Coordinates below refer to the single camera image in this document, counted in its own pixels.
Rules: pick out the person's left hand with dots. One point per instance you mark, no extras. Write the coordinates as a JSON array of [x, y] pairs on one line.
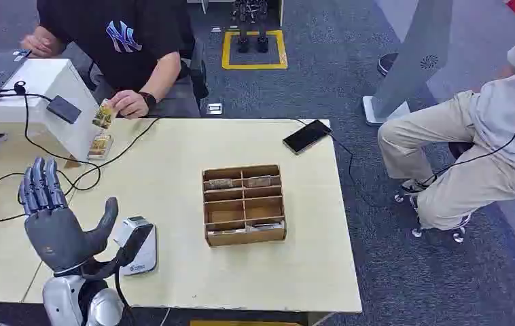
[[128, 104]]

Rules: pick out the person's right hand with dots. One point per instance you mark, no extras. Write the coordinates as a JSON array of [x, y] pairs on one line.
[[39, 45]]

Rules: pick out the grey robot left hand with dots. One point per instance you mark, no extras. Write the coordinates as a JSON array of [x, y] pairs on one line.
[[55, 234]]

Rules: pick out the printed yellow card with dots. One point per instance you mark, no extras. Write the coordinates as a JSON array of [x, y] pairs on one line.
[[103, 116]]

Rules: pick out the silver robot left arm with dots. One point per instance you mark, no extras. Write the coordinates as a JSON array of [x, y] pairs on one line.
[[64, 299]]

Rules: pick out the black wristwatch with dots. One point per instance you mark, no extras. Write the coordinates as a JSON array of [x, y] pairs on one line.
[[149, 100]]

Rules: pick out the white box stand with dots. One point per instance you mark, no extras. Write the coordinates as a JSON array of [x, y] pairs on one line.
[[46, 81]]

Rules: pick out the stack of printed cards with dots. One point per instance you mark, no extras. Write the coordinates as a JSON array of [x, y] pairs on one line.
[[100, 146]]

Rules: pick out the person in black shirt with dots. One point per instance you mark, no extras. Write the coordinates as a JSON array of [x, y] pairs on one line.
[[127, 40]]

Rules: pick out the black power adapter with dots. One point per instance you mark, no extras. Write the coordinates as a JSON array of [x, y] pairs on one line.
[[64, 109]]

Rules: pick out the silver floor socket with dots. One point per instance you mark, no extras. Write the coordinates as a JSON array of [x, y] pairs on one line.
[[214, 108]]

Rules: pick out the yellow floor tape square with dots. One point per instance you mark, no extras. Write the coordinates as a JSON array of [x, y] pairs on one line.
[[226, 49]]

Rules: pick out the card in wooden box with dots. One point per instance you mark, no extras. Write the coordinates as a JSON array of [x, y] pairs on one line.
[[219, 183], [226, 231], [258, 181], [266, 226]]

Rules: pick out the black robot legs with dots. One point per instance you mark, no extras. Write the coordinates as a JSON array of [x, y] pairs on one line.
[[250, 22]]

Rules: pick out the wooden card box with compartments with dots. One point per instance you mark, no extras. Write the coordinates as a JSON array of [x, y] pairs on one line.
[[244, 238]]

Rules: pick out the black smartphone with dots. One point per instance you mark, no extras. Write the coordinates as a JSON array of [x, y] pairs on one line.
[[307, 136]]

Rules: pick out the white standing panel with base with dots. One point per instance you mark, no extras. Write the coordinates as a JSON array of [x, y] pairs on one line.
[[410, 54]]

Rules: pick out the stool with caster wheels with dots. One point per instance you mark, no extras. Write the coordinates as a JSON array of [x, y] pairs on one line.
[[457, 148]]

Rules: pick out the person in pale clothing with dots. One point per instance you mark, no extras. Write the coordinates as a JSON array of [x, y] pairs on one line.
[[487, 148]]

